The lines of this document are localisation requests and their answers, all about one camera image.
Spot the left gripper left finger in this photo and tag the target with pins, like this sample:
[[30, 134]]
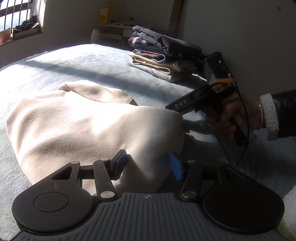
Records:
[[103, 172]]

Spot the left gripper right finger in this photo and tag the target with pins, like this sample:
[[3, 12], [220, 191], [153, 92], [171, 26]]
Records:
[[182, 176]]

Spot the beige hoodie sweatshirt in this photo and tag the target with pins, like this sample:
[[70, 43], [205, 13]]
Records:
[[85, 122]]

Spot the cardboard tray with dark clothes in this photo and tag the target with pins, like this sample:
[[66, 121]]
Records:
[[27, 28]]

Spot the person right hand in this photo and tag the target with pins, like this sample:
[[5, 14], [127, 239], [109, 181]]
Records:
[[234, 109]]

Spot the folded grey cloth bottom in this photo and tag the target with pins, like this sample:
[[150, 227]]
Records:
[[171, 77]]

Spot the dark folded garment on top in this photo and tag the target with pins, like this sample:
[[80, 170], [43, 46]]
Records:
[[175, 49]]

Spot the dark sleeve with fleece cuff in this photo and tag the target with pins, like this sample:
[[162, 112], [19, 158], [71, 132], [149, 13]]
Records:
[[279, 114]]

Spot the folded beige trousers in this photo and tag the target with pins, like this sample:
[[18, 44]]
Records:
[[167, 67]]

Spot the folded blue jeans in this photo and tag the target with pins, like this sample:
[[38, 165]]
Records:
[[158, 57]]

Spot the grey fleece bed blanket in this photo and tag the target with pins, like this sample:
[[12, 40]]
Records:
[[272, 163]]

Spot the plaid folded garment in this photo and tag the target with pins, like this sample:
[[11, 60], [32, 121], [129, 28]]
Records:
[[138, 41]]

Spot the white side shelf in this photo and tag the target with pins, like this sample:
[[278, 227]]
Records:
[[113, 35]]

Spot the yellow calendar box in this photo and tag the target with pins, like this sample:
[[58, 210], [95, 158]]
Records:
[[104, 15]]

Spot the pink bowl on sill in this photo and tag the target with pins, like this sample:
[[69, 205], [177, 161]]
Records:
[[5, 35]]

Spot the barred window grille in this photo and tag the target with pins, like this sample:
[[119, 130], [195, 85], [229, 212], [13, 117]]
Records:
[[14, 12]]

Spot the wooden plank against wall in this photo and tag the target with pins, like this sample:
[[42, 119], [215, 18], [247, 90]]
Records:
[[176, 13]]

